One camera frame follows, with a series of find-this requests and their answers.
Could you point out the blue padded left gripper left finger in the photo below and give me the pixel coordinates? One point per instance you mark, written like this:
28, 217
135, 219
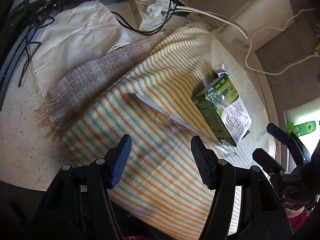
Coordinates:
103, 175

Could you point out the striped yellow green towel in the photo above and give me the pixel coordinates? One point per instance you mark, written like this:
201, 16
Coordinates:
161, 184

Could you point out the green white milk carton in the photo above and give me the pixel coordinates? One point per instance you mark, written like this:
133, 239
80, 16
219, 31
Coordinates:
223, 109

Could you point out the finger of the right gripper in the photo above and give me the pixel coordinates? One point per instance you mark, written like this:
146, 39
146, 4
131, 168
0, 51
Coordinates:
298, 151

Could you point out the white cloth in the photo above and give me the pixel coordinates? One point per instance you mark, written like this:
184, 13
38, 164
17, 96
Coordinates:
77, 36

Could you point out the black ring light stand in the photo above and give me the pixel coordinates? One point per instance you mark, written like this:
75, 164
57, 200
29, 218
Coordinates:
17, 35

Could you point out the white power strip with chargers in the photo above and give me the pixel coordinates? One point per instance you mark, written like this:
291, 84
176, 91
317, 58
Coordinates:
150, 15

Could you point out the green dish soap bottle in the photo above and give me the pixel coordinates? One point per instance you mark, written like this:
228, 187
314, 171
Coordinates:
301, 129

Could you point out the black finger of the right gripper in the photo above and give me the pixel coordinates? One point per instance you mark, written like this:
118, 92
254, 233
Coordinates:
269, 165

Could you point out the white cutting board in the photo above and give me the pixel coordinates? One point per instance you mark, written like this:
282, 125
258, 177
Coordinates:
261, 14

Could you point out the clear plastic spoon wrapper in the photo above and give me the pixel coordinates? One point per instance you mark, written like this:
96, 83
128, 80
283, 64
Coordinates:
176, 123

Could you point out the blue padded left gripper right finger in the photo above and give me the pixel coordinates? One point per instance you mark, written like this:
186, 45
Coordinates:
220, 176

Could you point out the pink checked fringed cloth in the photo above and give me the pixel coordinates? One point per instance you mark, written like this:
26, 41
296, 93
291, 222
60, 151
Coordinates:
74, 92

